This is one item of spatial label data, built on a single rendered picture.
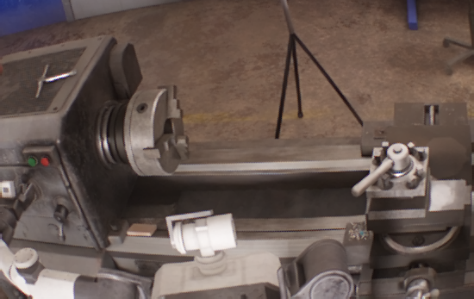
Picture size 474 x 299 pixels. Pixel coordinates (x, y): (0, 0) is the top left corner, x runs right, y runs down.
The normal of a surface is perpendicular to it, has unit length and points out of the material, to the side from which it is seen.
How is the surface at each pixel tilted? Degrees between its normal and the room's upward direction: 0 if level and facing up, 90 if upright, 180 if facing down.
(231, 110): 0
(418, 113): 0
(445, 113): 0
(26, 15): 90
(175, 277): 17
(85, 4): 90
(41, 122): 45
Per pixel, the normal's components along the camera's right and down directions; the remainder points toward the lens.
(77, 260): -0.30, -0.32
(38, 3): -0.22, 0.63
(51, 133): -0.30, -0.10
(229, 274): -0.18, -0.92
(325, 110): -0.22, -0.77
